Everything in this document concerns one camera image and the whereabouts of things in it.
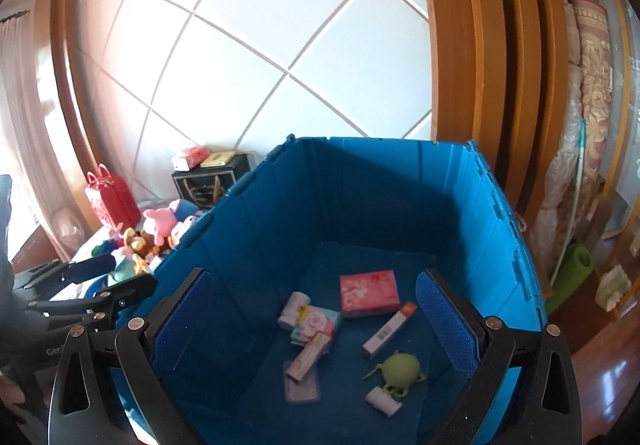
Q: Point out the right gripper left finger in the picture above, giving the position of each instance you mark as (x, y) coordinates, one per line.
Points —
(85, 407)

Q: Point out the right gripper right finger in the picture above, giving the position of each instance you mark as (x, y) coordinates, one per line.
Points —
(544, 406)

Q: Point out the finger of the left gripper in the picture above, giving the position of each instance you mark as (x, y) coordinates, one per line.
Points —
(101, 309)
(56, 275)

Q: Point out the green ball plush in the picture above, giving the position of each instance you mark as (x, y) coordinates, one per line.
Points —
(399, 372)

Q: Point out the clear plastic case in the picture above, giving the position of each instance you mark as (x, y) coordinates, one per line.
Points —
(307, 391)

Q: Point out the pink tissue pack with barcode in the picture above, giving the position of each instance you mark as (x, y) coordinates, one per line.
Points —
(369, 294)

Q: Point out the long white medicine box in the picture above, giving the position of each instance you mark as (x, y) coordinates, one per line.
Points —
(387, 332)

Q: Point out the colourful sanitary pad pack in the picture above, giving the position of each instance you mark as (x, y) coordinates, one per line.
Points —
(312, 320)

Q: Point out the red white medicine box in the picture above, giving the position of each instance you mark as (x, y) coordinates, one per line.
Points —
(306, 359)

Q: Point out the person's right hand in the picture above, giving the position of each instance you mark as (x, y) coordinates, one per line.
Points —
(12, 396)

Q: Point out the brown monkey plush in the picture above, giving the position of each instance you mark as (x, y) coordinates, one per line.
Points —
(140, 243)

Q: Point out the pink pig plush upper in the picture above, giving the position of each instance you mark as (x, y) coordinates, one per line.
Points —
(160, 223)

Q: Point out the red bear suitcase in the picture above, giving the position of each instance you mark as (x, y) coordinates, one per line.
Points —
(111, 199)

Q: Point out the pink pig plush orange dress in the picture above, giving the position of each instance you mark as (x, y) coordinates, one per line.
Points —
(180, 229)

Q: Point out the black gift box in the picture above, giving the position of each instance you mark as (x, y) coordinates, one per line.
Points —
(204, 186)

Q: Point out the green yoga mat roll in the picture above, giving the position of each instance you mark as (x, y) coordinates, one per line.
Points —
(577, 265)

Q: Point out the small white pink box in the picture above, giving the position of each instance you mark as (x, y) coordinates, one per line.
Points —
(187, 159)

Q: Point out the blue folding crate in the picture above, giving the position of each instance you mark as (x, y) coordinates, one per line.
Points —
(305, 261)

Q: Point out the rolled patterned rug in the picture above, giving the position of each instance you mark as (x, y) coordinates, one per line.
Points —
(572, 178)

